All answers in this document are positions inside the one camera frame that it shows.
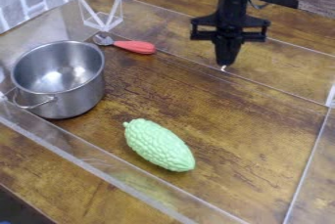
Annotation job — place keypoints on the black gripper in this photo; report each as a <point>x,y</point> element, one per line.
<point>209,27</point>

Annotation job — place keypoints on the stainless steel pot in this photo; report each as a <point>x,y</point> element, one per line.
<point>58,79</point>

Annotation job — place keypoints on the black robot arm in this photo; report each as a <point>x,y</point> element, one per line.
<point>229,15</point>

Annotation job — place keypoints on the orange spoon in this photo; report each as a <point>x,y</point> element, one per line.
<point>133,46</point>

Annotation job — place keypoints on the green bitter gourd toy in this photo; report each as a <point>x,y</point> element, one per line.
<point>158,145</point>

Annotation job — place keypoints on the clear acrylic tray walls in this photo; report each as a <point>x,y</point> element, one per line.
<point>258,121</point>

